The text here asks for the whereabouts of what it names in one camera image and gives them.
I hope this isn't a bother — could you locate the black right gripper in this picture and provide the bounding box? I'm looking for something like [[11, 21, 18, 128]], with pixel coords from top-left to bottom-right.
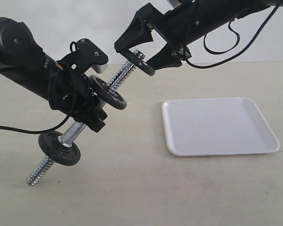
[[114, 2, 205, 70]]

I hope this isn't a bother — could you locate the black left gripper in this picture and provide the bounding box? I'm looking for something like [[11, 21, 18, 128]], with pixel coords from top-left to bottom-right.
[[48, 60, 107, 132]]

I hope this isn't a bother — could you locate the black weight plate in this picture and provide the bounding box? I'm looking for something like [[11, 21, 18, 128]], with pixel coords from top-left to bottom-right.
[[38, 131, 81, 166], [89, 75, 127, 110], [124, 49, 156, 76]]

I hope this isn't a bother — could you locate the chrome dumbbell bar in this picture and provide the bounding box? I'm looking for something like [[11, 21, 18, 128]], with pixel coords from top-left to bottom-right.
[[26, 61, 136, 186]]

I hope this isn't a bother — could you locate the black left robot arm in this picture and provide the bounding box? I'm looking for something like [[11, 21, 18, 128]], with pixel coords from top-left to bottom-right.
[[0, 17, 108, 132]]

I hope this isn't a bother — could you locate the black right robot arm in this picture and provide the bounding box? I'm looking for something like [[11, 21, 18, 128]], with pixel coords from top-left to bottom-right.
[[114, 0, 283, 76]]

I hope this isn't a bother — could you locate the white plastic tray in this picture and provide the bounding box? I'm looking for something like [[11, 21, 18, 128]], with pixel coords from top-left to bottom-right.
[[161, 97, 280, 157]]

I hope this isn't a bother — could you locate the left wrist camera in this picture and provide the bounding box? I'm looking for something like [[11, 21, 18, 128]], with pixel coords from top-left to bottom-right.
[[69, 38, 108, 74]]

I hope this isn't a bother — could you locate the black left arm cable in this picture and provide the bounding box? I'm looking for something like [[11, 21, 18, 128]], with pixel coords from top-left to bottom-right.
[[0, 41, 90, 134]]

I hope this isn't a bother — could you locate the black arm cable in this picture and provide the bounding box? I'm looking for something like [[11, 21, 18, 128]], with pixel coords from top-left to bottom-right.
[[181, 0, 283, 69], [0, 41, 90, 134]]

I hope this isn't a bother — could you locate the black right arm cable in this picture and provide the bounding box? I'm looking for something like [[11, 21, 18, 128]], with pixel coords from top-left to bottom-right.
[[181, 0, 283, 69]]

